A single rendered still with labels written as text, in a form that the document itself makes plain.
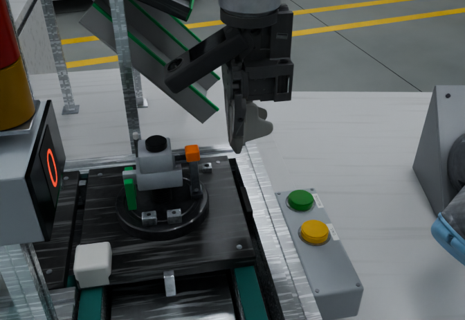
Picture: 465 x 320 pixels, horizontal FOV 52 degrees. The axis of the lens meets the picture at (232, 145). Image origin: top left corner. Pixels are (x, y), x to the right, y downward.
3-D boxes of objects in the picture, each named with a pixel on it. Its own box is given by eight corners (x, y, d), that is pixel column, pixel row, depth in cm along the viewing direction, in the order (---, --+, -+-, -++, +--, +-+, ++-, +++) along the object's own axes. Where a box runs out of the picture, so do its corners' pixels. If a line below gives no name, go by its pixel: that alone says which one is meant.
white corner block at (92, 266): (114, 260, 67) (109, 240, 65) (113, 285, 63) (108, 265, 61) (79, 264, 66) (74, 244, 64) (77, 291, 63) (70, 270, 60)
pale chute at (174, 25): (197, 61, 112) (210, 48, 111) (194, 87, 102) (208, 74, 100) (100, -25, 101) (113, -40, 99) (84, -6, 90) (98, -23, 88)
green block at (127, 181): (136, 203, 71) (132, 177, 68) (136, 209, 70) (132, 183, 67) (128, 205, 70) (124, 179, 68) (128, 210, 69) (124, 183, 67)
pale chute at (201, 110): (205, 91, 100) (220, 77, 98) (202, 124, 89) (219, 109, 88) (96, -3, 89) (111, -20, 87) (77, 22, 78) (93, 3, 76)
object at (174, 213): (180, 215, 69) (180, 208, 68) (182, 223, 67) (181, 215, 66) (167, 217, 68) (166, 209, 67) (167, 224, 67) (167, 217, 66)
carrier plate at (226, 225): (227, 163, 86) (227, 154, 84) (255, 265, 66) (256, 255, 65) (90, 178, 82) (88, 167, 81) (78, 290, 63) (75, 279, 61)
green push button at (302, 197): (308, 197, 78) (309, 187, 77) (315, 213, 74) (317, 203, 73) (284, 199, 77) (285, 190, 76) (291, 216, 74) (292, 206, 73)
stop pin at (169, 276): (176, 288, 66) (174, 269, 64) (176, 295, 65) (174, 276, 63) (165, 289, 66) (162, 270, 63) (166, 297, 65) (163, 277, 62)
